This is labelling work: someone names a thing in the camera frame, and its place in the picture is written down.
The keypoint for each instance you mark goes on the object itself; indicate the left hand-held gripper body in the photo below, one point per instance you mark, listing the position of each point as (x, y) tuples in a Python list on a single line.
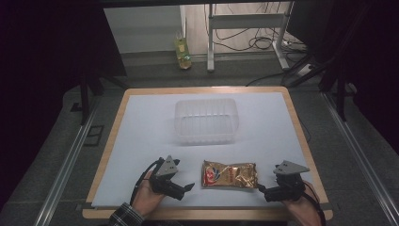
[(166, 180)]

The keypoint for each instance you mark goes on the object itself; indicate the yellow-green plastic bottle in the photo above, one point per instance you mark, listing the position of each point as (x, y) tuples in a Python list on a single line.
[(183, 51)]

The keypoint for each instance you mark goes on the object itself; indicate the clear plastic container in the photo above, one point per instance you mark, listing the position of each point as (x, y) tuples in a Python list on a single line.
[(207, 122)]

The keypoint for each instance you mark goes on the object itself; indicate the white power strip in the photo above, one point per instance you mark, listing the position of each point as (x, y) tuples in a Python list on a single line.
[(293, 43)]

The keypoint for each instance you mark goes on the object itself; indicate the white metal desk frame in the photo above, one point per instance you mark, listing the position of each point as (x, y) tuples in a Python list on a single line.
[(244, 21)]

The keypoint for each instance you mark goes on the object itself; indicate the white table mat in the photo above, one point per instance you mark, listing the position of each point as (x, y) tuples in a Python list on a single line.
[(141, 125)]

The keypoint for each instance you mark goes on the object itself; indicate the person's right hand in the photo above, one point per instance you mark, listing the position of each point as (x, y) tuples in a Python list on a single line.
[(301, 212)]

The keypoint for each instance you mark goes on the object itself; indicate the gold snack packet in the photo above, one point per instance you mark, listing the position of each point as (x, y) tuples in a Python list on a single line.
[(229, 175)]

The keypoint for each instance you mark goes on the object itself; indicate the person's left hand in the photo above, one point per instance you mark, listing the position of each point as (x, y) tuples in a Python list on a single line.
[(145, 196)]

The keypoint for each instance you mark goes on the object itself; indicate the black metal stand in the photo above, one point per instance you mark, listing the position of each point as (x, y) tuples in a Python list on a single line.
[(84, 94), (340, 91)]

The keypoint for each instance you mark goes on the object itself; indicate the aluminium floor rail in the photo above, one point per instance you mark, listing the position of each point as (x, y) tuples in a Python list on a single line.
[(360, 157), (67, 166)]

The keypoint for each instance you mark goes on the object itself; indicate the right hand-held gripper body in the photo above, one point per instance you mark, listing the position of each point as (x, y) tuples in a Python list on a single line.
[(288, 182)]

